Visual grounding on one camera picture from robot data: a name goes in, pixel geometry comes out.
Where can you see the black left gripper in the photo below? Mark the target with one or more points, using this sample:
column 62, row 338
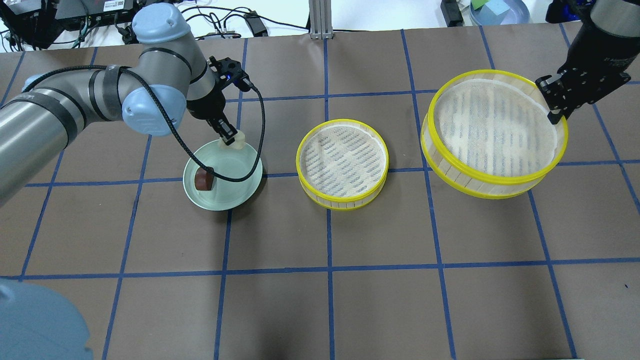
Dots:
column 206, row 105

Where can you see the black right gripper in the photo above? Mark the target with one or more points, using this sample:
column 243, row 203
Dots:
column 598, row 54

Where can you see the white steamed bun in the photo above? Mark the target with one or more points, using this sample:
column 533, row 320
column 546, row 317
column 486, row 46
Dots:
column 236, row 142

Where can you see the yellow steamer layer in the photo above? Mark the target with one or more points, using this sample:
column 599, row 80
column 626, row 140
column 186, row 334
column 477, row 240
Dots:
column 487, row 135
column 342, row 164

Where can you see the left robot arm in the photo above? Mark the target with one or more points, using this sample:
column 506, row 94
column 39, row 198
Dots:
column 172, row 77

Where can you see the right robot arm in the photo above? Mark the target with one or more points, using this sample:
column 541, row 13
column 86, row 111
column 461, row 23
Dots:
column 621, row 17

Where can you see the brown chocolate bun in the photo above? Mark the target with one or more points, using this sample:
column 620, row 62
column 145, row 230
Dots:
column 203, row 180

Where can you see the mint green plate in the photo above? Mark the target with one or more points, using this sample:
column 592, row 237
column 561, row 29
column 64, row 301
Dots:
column 230, row 163

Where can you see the black power adapter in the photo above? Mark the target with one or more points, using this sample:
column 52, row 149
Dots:
column 255, row 25

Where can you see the blue plate with blocks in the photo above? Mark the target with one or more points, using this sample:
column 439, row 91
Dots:
column 500, row 12

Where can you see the aluminium frame post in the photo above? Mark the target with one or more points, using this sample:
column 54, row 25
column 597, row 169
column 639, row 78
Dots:
column 320, row 17

